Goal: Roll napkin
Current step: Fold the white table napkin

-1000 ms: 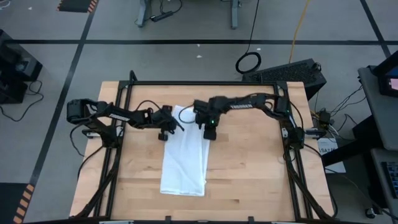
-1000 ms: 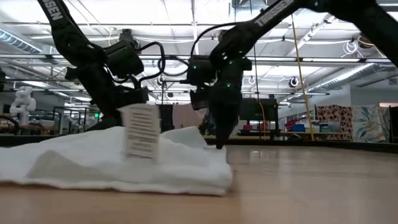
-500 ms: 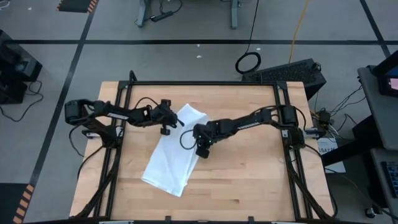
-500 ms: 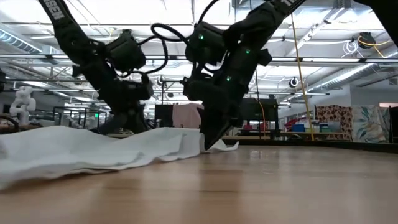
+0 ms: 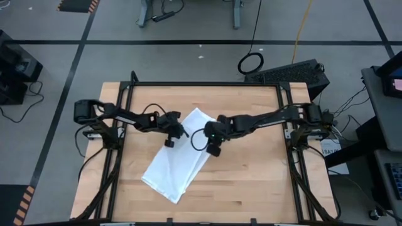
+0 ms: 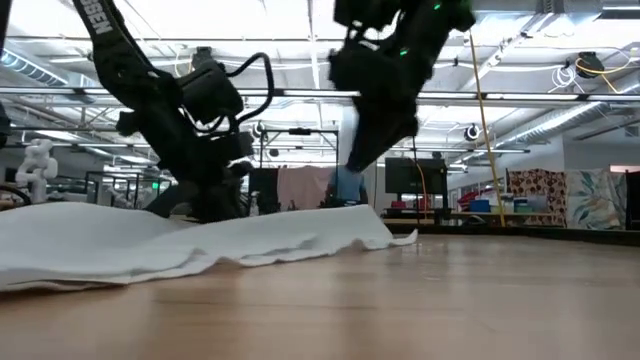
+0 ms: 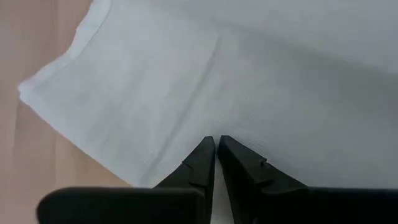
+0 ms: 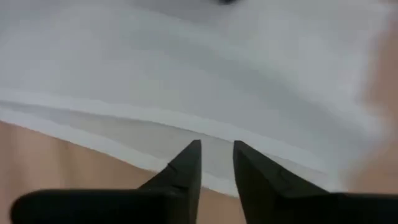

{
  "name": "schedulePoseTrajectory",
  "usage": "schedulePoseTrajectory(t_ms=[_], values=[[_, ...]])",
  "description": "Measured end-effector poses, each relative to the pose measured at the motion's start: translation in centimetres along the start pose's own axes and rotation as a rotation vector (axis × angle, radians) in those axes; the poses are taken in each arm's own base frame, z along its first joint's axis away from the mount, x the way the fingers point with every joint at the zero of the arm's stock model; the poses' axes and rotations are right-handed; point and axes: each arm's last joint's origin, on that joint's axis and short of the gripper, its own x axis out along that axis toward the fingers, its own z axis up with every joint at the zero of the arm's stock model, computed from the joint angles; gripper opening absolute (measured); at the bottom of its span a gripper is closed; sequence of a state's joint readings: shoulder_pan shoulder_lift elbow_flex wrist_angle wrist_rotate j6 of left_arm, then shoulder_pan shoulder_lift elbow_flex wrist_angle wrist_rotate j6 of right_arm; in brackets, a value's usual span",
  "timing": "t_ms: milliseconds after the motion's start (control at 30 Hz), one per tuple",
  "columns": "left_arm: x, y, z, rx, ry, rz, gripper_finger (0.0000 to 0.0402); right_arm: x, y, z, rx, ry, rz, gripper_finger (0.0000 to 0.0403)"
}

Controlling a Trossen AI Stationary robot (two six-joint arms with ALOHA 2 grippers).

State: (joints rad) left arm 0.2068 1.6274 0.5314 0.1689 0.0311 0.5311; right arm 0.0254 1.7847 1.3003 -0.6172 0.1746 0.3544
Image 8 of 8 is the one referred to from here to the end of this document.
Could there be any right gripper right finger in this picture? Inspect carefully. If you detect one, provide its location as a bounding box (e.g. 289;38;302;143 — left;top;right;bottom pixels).
233;140;398;224

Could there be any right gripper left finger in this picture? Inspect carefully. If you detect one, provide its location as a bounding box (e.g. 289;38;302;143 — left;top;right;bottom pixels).
11;139;203;224

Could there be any white cloth napkin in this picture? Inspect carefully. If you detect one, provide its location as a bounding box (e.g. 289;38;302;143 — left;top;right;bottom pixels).
0;0;392;198

